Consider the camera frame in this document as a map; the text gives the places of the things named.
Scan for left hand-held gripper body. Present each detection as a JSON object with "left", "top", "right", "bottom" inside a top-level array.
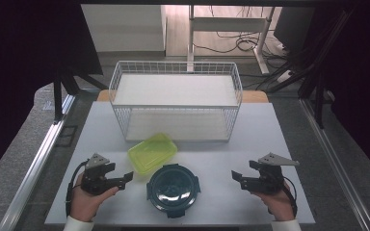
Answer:
[{"left": 80, "top": 153, "right": 117, "bottom": 196}]

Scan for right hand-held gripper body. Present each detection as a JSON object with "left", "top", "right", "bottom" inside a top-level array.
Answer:
[{"left": 252, "top": 152, "right": 301, "bottom": 195}]

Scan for green rectangular lunch box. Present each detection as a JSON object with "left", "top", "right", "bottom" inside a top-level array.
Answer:
[{"left": 127, "top": 132, "right": 179, "bottom": 176}]

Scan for round dark lidded container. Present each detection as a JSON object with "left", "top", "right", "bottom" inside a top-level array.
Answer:
[{"left": 145, "top": 163, "right": 202, "bottom": 219}]

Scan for white wire shelf rack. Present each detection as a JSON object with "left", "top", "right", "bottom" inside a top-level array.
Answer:
[{"left": 108, "top": 60, "right": 244, "bottom": 143}]

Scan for person's left hand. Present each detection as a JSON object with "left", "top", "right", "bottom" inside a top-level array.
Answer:
[{"left": 69, "top": 172, "right": 120, "bottom": 223}]

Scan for person's right hand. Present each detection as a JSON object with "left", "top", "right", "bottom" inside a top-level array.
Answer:
[{"left": 251, "top": 181, "right": 296, "bottom": 222}]

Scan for person's left white sleeve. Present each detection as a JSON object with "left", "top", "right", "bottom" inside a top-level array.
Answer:
[{"left": 62, "top": 215, "right": 95, "bottom": 231}]

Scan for person's white sleeve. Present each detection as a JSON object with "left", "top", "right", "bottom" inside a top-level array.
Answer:
[
  {"left": 271, "top": 218, "right": 304, "bottom": 231},
  {"left": 62, "top": 215, "right": 95, "bottom": 231}
]

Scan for person's right white sleeve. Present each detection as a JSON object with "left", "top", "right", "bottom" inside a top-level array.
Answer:
[{"left": 271, "top": 218, "right": 304, "bottom": 231}]

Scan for wooden table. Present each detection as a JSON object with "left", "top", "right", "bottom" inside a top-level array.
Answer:
[{"left": 95, "top": 89, "right": 270, "bottom": 104}]

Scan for black metal stand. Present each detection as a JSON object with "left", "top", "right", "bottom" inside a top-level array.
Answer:
[
  {"left": 52, "top": 63, "right": 109, "bottom": 126},
  {"left": 265, "top": 9, "right": 358, "bottom": 130}
]

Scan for white power strip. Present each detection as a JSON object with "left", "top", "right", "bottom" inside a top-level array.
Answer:
[{"left": 275, "top": 68, "right": 294, "bottom": 85}]

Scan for dark curtain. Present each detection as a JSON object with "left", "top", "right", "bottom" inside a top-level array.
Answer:
[
  {"left": 0, "top": 0, "right": 104, "bottom": 188},
  {"left": 313, "top": 0, "right": 370, "bottom": 177}
]

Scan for white cabinet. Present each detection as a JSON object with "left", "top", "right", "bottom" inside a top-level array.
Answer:
[{"left": 80, "top": 4, "right": 168, "bottom": 53}]

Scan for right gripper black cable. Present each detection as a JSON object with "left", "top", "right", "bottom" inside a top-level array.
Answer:
[{"left": 281, "top": 175, "right": 299, "bottom": 219}]

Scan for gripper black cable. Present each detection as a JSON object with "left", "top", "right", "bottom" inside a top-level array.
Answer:
[
  {"left": 281, "top": 175, "right": 299, "bottom": 219},
  {"left": 65, "top": 159, "right": 90, "bottom": 219}
]

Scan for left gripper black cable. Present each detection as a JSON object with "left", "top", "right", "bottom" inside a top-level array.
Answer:
[{"left": 65, "top": 159, "right": 90, "bottom": 219}]

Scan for aluminium rail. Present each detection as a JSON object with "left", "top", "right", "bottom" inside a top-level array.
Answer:
[
  {"left": 300, "top": 97, "right": 370, "bottom": 231},
  {"left": 0, "top": 93, "right": 77, "bottom": 231}
]

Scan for black floor cables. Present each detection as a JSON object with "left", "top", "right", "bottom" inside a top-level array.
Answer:
[{"left": 192, "top": 5, "right": 291, "bottom": 62}]

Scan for white desk frame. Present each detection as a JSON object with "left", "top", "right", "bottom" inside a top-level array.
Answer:
[{"left": 187, "top": 4, "right": 276, "bottom": 76}]

